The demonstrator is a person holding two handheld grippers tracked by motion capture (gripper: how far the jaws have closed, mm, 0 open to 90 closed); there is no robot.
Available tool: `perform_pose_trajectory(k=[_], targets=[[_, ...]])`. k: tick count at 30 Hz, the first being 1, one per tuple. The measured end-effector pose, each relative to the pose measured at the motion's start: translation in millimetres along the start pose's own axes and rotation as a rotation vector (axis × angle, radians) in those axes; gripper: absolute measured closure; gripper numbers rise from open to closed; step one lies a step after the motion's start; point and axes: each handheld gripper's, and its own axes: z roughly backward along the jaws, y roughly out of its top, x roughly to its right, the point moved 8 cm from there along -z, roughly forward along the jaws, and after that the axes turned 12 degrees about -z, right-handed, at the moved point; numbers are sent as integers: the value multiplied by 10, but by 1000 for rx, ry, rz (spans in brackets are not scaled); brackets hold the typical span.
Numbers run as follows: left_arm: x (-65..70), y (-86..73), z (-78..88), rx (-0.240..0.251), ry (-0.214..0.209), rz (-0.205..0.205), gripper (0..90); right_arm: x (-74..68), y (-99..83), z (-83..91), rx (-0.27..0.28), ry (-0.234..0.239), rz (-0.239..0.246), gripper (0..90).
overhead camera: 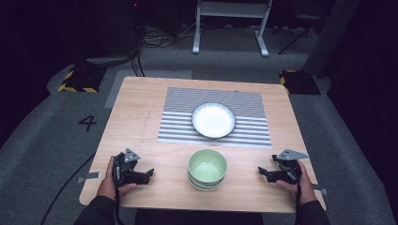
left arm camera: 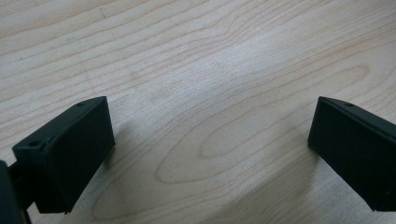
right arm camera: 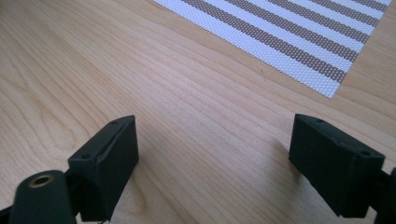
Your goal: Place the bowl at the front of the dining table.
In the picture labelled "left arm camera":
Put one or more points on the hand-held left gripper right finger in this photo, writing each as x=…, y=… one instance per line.
x=355, y=149

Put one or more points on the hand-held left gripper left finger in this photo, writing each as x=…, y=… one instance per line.
x=71, y=155

